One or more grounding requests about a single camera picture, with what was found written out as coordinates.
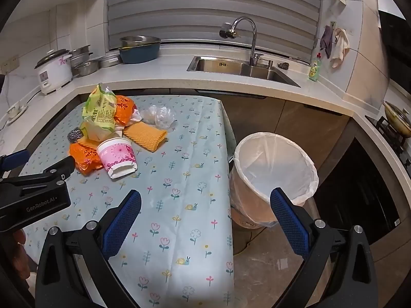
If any grey window blind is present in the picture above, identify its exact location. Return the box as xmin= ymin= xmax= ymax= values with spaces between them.
xmin=104 ymin=0 xmax=322 ymax=60

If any round trash bin white liner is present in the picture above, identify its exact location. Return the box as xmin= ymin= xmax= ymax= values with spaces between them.
xmin=229 ymin=132 xmax=319 ymax=230

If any orange bag with red print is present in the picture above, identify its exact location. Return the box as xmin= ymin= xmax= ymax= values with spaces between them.
xmin=114 ymin=95 xmax=137 ymax=126

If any blue plastic basin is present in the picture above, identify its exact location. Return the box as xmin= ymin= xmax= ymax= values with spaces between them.
xmin=119 ymin=42 xmax=161 ymax=64

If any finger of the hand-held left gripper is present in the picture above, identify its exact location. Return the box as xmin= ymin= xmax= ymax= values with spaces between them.
xmin=13 ymin=156 xmax=75 ymax=197
xmin=0 ymin=150 xmax=30 ymax=173

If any purple hanging rag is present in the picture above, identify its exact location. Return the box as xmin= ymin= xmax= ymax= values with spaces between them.
xmin=319 ymin=25 xmax=336 ymax=59

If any white wall outlet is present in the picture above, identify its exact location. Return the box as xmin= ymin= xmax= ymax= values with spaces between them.
xmin=0 ymin=56 xmax=18 ymax=73

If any floral light blue tablecloth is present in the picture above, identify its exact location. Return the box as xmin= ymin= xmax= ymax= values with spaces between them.
xmin=17 ymin=94 xmax=238 ymax=308

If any black built-in oven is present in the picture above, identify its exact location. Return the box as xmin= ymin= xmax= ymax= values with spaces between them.
xmin=315 ymin=138 xmax=402 ymax=244

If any steel basin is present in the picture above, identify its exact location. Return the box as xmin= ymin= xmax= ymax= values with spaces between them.
xmin=120 ymin=36 xmax=162 ymax=49

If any chrome gooseneck faucet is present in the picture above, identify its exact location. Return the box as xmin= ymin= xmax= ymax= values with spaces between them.
xmin=219 ymin=17 xmax=264 ymax=66

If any cream hanging rag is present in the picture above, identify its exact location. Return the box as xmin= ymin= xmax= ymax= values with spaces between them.
xmin=330 ymin=28 xmax=350 ymax=69

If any wooden base cabinet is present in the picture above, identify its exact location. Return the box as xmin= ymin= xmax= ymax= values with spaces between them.
xmin=221 ymin=91 xmax=354 ymax=174

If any person's left hand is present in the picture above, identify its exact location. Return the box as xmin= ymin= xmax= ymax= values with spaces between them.
xmin=11 ymin=229 xmax=32 ymax=280

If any steel wool scrubber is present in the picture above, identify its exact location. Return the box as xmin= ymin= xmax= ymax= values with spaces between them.
xmin=67 ymin=128 xmax=85 ymax=143

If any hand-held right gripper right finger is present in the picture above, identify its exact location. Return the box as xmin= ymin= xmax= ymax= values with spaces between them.
xmin=270 ymin=187 xmax=379 ymax=308

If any orange plastic bag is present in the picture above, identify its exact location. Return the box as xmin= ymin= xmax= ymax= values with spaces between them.
xmin=69 ymin=138 xmax=105 ymax=176

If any green dish soap bottle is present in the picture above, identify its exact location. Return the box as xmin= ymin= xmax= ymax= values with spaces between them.
xmin=308 ymin=53 xmax=322 ymax=82

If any steel bowl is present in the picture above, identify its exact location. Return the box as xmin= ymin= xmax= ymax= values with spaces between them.
xmin=73 ymin=59 xmax=99 ymax=77

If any black range hood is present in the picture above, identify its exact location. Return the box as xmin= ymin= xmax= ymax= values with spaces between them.
xmin=379 ymin=9 xmax=411 ymax=81

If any wok with glass lid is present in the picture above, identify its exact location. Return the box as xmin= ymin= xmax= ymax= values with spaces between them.
xmin=383 ymin=100 xmax=411 ymax=135

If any green snack bag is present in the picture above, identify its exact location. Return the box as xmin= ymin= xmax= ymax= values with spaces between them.
xmin=80 ymin=83 xmax=118 ymax=142

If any shallow steel dish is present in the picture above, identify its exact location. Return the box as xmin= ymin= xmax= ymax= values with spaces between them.
xmin=98 ymin=54 xmax=123 ymax=69

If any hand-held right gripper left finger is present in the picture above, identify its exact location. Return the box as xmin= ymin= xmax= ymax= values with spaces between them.
xmin=35 ymin=189 xmax=142 ymax=308

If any black gas stove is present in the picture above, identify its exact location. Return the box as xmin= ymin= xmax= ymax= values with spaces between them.
xmin=366 ymin=115 xmax=411 ymax=167

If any white rice cooker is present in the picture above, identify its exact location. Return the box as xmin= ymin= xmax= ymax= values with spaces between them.
xmin=34 ymin=49 xmax=73 ymax=95

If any yellow waffle dish cloth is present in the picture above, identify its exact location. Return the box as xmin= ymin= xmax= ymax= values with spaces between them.
xmin=124 ymin=121 xmax=168 ymax=152

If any pink floral paper cup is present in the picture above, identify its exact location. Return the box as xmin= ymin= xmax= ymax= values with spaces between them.
xmin=97 ymin=137 xmax=138 ymax=179

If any clear plastic bag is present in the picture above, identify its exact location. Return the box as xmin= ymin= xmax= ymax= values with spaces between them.
xmin=141 ymin=105 xmax=177 ymax=129

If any stainless steel sink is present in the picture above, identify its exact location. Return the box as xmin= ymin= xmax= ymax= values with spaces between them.
xmin=187 ymin=55 xmax=301 ymax=88

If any steel pot with lid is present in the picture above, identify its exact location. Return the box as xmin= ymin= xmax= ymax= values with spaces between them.
xmin=69 ymin=45 xmax=94 ymax=68

